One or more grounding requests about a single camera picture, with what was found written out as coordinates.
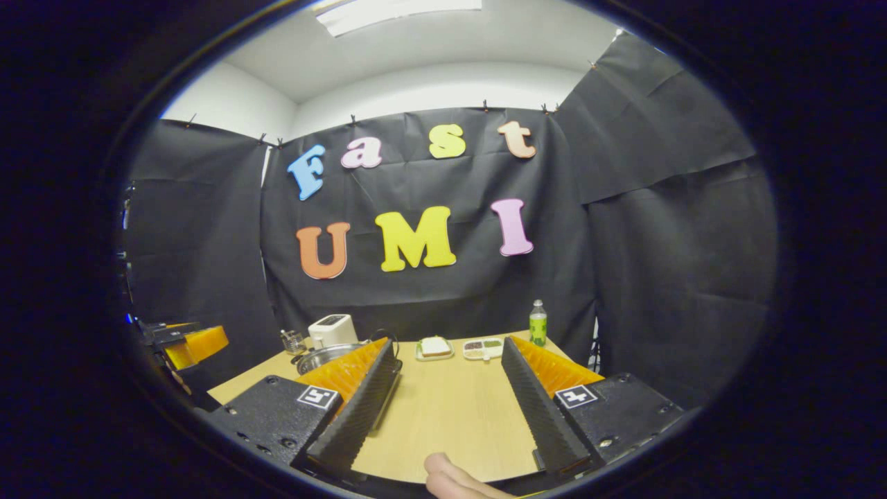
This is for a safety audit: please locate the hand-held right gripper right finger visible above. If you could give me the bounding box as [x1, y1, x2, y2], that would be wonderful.
[500, 336, 683, 475]

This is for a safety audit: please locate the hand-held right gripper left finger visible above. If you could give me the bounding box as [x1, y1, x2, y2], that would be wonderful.
[208, 338, 403, 479]

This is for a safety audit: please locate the steel pot with black handle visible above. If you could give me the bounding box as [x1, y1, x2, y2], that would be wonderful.
[291, 342, 371, 376]

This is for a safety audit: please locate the green drink bottle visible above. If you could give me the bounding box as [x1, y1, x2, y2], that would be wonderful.
[529, 299, 548, 347]

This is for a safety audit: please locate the white toaster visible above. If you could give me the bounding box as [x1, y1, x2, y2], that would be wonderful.
[308, 314, 359, 350]

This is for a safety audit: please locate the white divided dish of grains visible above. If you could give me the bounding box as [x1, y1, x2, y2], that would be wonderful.
[462, 338, 504, 361]

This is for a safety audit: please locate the white sandwich plate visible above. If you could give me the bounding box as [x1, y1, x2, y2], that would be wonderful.
[415, 340, 456, 362]

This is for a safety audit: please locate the black backdrop cloth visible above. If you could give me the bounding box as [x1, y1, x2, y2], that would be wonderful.
[118, 31, 777, 410]

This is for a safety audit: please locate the ceiling light panel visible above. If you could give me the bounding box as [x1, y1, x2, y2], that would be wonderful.
[315, 0, 484, 37]

